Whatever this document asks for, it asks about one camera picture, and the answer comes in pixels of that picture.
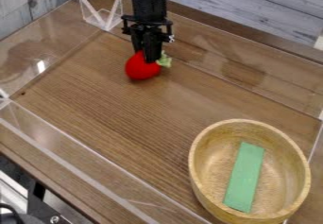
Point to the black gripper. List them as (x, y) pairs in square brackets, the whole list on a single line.
[(150, 15)]

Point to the red plush strawberry toy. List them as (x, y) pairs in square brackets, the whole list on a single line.
[(139, 69)]

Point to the wooden bowl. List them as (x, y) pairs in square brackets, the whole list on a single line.
[(285, 178)]

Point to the green rectangular block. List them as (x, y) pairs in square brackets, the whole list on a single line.
[(245, 178)]

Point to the clear acrylic corner bracket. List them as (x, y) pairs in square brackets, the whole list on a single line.
[(103, 18)]

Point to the clear acrylic front wall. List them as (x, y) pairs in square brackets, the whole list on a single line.
[(105, 191)]

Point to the black metal table mount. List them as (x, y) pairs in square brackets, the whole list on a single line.
[(39, 209)]

